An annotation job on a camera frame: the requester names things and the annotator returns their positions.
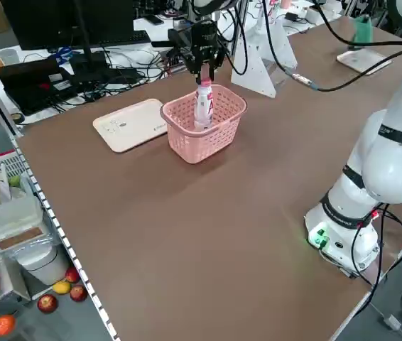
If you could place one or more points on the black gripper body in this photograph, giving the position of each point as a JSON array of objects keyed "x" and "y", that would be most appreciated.
[{"x": 204, "y": 37}]

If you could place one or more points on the pink cap white bottle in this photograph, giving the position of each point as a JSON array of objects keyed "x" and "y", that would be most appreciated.
[
  {"x": 275, "y": 10},
  {"x": 204, "y": 103}
]

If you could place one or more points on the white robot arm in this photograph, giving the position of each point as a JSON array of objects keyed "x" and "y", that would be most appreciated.
[{"x": 389, "y": 170}]

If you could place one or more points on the clear acrylic shelf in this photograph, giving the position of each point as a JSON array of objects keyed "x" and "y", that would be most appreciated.
[{"x": 254, "y": 71}]

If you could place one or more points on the pink plastic basket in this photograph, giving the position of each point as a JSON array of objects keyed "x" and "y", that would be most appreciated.
[{"x": 204, "y": 149}]

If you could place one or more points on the black ribbed power supply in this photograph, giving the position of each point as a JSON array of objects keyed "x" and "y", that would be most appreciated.
[{"x": 179, "y": 37}]

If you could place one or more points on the black notebook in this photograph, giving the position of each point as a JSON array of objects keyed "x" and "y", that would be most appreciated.
[{"x": 153, "y": 19}]

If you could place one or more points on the black keyboard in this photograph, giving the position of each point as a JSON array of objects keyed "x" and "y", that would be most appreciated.
[{"x": 126, "y": 37}]

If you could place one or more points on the beige rabbit print tray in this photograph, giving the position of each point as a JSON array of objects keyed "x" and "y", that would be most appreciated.
[
  {"x": 126, "y": 124},
  {"x": 361, "y": 62}
]

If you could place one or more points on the white desk device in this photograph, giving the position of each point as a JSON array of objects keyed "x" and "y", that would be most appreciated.
[{"x": 314, "y": 14}]

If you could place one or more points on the blue white packet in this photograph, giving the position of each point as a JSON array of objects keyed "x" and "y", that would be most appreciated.
[{"x": 62, "y": 55}]

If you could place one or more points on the black monitor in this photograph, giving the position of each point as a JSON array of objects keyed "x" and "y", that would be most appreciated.
[{"x": 62, "y": 21}]

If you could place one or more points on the black laptop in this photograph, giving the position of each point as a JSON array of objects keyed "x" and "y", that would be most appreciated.
[{"x": 34, "y": 81}]

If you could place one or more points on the tape roll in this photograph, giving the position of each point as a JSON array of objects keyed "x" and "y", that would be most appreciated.
[{"x": 16, "y": 118}]

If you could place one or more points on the green lime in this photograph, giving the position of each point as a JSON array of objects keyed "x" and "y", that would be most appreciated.
[{"x": 14, "y": 181}]

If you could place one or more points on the white lidded storage box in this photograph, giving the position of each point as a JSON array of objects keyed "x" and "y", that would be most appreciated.
[{"x": 9, "y": 220}]

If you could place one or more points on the red apple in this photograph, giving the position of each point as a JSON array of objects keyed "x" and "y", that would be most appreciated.
[
  {"x": 47, "y": 303},
  {"x": 78, "y": 293},
  {"x": 72, "y": 275}
]

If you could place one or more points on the white round bin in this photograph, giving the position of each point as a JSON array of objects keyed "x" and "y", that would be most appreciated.
[{"x": 44, "y": 264}]

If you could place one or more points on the yellow lemon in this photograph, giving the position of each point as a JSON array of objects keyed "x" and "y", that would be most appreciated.
[{"x": 61, "y": 287}]

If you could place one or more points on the white plug adapter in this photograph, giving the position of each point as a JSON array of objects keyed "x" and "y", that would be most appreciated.
[{"x": 392, "y": 321}]

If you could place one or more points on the orange fruit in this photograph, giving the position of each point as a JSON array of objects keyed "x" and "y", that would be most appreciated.
[{"x": 4, "y": 325}]

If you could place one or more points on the aluminium upright post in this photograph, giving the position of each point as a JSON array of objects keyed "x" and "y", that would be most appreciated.
[{"x": 241, "y": 21}]

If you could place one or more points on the aluminium table frame rail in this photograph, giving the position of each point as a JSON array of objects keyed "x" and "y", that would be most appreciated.
[{"x": 0, "y": 106}]

